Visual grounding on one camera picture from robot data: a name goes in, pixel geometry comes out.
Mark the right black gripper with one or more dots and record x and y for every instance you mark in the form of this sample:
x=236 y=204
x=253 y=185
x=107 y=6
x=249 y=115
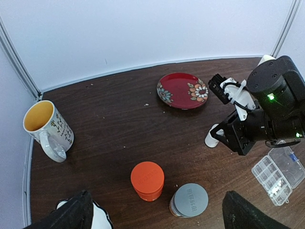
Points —
x=279 y=121

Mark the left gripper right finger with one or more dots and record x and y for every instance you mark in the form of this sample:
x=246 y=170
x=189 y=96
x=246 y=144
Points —
x=239 y=213

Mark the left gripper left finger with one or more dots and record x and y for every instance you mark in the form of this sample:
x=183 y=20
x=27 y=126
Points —
x=76 y=213

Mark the white pill bottle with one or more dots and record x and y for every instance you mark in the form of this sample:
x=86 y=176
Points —
x=210 y=141

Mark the grey lid pill bottle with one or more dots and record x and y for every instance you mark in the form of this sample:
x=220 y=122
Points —
x=190 y=200

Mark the clear plastic pill organizer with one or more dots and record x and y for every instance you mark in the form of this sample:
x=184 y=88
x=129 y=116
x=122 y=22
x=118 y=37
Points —
x=279 y=173

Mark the white scalloped bowl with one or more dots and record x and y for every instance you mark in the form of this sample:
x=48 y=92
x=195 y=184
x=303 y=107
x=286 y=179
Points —
x=100 y=219

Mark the red floral plate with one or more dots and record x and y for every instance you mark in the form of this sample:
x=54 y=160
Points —
x=182 y=90

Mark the orange pill bottle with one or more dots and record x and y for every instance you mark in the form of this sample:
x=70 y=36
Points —
x=147 y=179

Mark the cream textured mug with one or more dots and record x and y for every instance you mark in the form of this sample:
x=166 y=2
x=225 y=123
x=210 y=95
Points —
x=266 y=58

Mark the yellow interior floral mug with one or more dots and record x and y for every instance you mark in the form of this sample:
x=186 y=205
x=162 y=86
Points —
x=46 y=125

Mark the right aluminium frame post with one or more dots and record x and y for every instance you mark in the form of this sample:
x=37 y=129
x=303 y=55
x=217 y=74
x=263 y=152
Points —
x=294 y=8

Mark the aluminium frame post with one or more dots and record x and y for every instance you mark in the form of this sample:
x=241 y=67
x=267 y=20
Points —
x=294 y=8
x=17 y=64

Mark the left aluminium frame post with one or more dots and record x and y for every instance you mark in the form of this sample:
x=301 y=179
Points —
x=17 y=64

